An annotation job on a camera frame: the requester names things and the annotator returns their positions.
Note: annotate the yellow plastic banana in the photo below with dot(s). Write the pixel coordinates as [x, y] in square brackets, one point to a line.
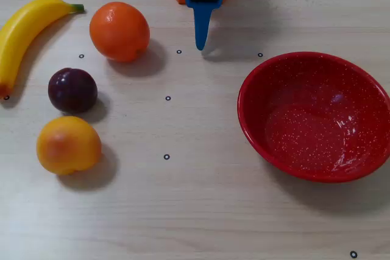
[18, 31]

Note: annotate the dark purple plum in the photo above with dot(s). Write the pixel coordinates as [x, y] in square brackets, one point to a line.
[72, 90]

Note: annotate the yellow-orange peach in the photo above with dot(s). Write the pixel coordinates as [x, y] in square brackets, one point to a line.
[68, 145]

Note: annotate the red speckled bowl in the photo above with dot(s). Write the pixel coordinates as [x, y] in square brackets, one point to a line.
[307, 138]

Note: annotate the orange fruit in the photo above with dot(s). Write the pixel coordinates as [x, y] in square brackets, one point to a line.
[119, 31]

